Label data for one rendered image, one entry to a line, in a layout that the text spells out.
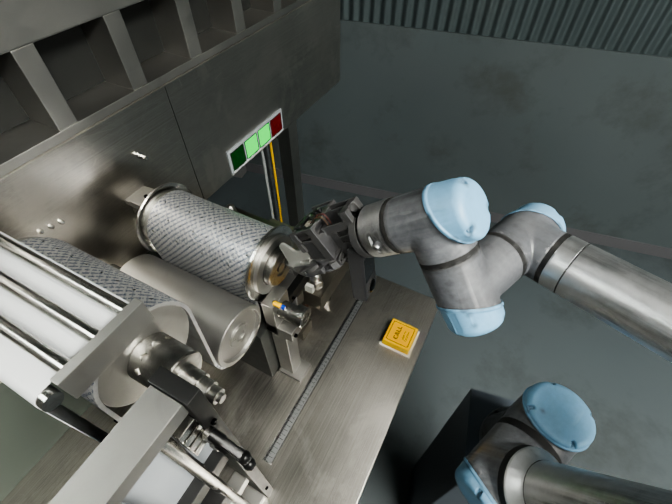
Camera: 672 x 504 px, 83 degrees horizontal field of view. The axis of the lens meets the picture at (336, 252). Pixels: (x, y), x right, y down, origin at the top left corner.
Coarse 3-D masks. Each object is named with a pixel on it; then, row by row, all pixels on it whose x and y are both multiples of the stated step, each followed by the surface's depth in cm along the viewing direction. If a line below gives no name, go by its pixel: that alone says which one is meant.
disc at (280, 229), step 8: (272, 232) 65; (280, 232) 67; (288, 232) 70; (264, 240) 63; (256, 248) 62; (256, 256) 63; (248, 264) 62; (248, 272) 62; (248, 280) 63; (248, 288) 64; (248, 296) 66; (256, 296) 68; (264, 296) 71
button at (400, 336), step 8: (392, 320) 98; (392, 328) 97; (400, 328) 97; (408, 328) 97; (416, 328) 97; (384, 336) 95; (392, 336) 95; (400, 336) 95; (408, 336) 95; (392, 344) 94; (400, 344) 94; (408, 344) 94; (408, 352) 94
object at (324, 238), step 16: (320, 208) 57; (336, 208) 53; (352, 208) 52; (304, 224) 57; (320, 224) 55; (336, 224) 52; (352, 224) 50; (304, 240) 58; (320, 240) 54; (336, 240) 55; (352, 240) 51; (320, 256) 58; (336, 256) 56; (368, 256) 52
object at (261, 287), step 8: (168, 192) 74; (152, 208) 71; (272, 240) 65; (280, 240) 67; (288, 240) 70; (264, 248) 64; (272, 248) 65; (264, 256) 64; (256, 264) 63; (264, 264) 65; (256, 272) 64; (256, 280) 64; (256, 288) 66; (264, 288) 68
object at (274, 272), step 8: (272, 256) 65; (280, 256) 66; (272, 264) 65; (280, 264) 68; (264, 272) 65; (272, 272) 66; (280, 272) 69; (264, 280) 67; (272, 280) 67; (280, 280) 70
